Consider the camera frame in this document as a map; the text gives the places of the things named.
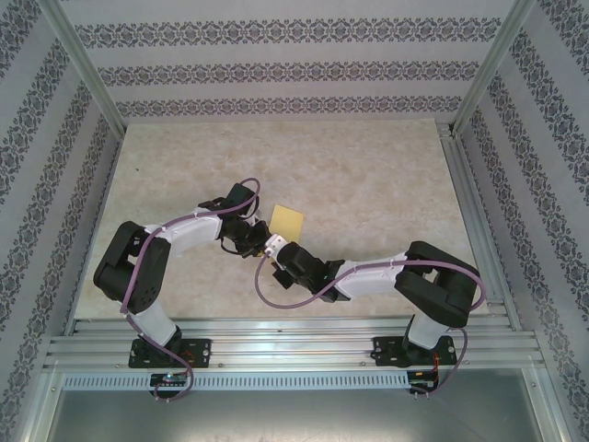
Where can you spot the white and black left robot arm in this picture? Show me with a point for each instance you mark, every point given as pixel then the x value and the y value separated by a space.
pixel 198 235

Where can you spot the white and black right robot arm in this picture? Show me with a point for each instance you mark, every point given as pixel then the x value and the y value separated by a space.
pixel 368 278

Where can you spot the grey metal sheet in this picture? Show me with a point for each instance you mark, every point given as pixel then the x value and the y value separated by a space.
pixel 294 419

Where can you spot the long aluminium mounting rail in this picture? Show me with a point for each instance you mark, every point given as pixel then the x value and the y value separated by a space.
pixel 285 345

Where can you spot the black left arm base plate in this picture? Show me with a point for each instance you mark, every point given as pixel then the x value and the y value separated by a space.
pixel 200 347

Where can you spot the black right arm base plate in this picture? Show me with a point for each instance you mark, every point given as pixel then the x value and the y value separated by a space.
pixel 386 350

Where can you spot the aluminium side rail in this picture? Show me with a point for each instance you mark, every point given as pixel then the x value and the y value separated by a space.
pixel 478 221

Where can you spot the aluminium frame post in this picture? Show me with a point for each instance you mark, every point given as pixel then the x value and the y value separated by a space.
pixel 43 405
pixel 83 64
pixel 494 64
pixel 547 405

